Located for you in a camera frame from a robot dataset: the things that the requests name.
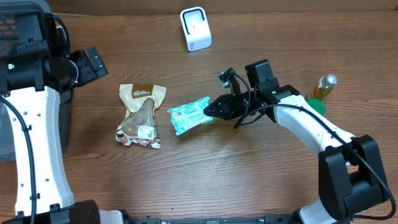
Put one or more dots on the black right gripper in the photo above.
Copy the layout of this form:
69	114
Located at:
228	102

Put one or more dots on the dark grey plastic basket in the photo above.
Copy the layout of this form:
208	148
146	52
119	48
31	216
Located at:
37	78

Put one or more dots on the green lid jar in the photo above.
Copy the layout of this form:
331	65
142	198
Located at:
317	105

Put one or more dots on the yellow oil bottle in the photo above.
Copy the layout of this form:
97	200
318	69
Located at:
323	88

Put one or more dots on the teal snack packet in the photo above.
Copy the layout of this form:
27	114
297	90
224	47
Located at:
189	115

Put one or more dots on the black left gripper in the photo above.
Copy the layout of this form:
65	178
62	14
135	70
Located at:
86	73

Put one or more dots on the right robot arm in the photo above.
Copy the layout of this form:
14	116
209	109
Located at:
351	179

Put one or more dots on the beige Pantree snack pouch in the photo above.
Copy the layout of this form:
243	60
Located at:
138	127

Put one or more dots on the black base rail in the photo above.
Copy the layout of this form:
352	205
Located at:
217	220

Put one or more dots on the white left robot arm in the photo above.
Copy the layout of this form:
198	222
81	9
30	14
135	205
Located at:
44	195

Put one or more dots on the white barcode scanner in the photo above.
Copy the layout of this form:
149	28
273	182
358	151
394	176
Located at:
196	28

